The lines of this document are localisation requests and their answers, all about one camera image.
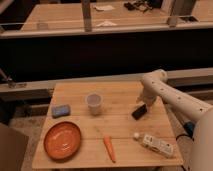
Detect right metal post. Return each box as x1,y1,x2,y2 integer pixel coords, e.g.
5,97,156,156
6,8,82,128
167,0,196,27

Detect orange carrot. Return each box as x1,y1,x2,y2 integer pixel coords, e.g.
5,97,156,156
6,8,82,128
103,136,116,163

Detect crumpled white paper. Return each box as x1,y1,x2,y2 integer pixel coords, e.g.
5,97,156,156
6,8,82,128
96,20,117,27

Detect black eraser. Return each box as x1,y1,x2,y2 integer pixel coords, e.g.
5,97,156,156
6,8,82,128
132,104,147,120

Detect white paper on far table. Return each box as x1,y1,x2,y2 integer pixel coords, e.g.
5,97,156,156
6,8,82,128
94,5,115,11

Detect blue box with cables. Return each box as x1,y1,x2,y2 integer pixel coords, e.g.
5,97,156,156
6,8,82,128
176,122,195,140

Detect black objects on far table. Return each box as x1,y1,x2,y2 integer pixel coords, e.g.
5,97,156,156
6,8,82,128
124,0,153,13

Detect metal clamp at left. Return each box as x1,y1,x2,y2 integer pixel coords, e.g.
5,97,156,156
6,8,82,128
0,68,27,88

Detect translucent plastic cup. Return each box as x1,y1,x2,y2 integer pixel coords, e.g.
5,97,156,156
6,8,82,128
85,93,103,115

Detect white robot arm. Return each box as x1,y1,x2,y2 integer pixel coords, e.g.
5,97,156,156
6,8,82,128
138,69,213,171

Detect metal post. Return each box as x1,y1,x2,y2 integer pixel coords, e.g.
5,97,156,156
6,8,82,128
82,0,92,32
167,0,196,27

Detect blue sponge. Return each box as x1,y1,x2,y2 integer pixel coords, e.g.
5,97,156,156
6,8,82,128
51,105,71,118

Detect orange bowl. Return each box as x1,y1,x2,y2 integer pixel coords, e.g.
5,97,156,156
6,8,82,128
43,121,81,160

